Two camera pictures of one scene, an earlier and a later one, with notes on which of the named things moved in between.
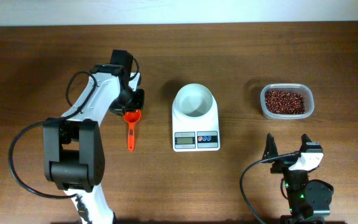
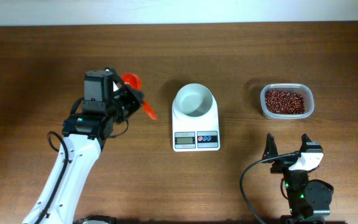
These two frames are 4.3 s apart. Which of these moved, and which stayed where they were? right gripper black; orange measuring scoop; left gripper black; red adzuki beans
Moved: orange measuring scoop
Stayed: red adzuki beans; right gripper black; left gripper black
